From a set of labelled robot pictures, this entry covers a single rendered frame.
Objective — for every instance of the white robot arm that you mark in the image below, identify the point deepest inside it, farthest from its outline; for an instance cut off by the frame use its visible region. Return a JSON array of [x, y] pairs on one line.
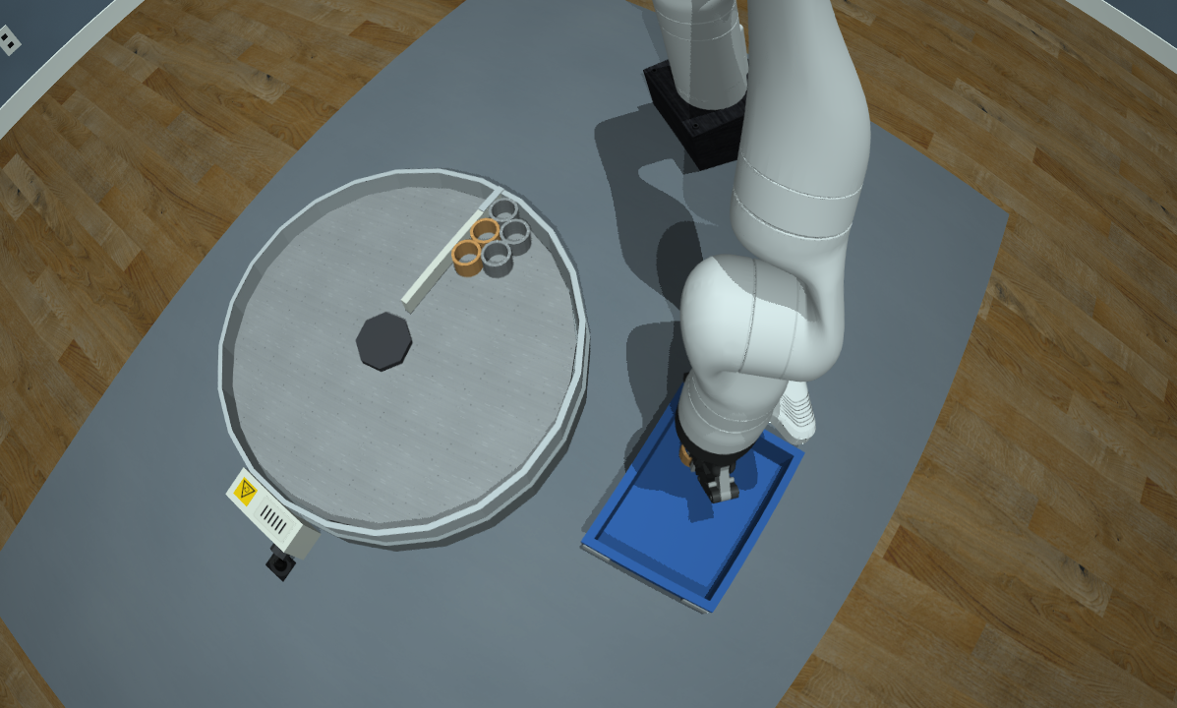
[[801, 163]]

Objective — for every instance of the grey metal bushing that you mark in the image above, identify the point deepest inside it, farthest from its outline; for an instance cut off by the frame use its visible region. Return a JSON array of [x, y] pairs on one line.
[[515, 226], [491, 249], [503, 205]]

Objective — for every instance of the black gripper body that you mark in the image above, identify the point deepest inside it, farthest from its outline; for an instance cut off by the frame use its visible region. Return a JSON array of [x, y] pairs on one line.
[[716, 461]]

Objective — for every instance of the blue open crate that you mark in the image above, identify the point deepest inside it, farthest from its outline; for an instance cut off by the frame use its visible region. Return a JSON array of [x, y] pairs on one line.
[[660, 517]]

